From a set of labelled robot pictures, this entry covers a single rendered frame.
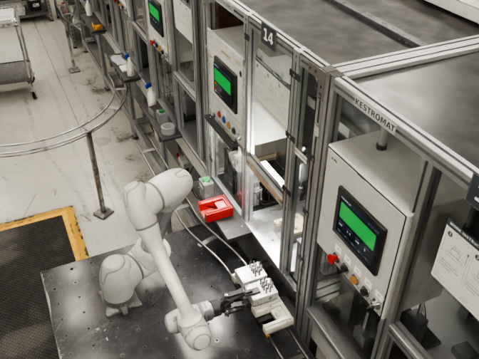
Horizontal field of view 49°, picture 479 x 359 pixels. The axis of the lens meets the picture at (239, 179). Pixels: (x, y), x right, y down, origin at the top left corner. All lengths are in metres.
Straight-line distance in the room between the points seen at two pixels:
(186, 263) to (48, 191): 2.13
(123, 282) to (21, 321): 1.29
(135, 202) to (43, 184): 2.80
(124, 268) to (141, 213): 0.53
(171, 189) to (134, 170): 2.67
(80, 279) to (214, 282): 0.71
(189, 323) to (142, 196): 0.54
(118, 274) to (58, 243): 1.67
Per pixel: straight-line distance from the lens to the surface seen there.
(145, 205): 2.14
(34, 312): 3.80
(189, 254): 2.99
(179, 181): 2.21
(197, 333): 2.18
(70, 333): 2.74
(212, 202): 2.89
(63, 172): 4.97
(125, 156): 5.05
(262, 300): 2.46
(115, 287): 2.63
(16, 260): 4.20
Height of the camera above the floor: 2.77
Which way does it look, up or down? 37 degrees down
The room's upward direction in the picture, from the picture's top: straight up
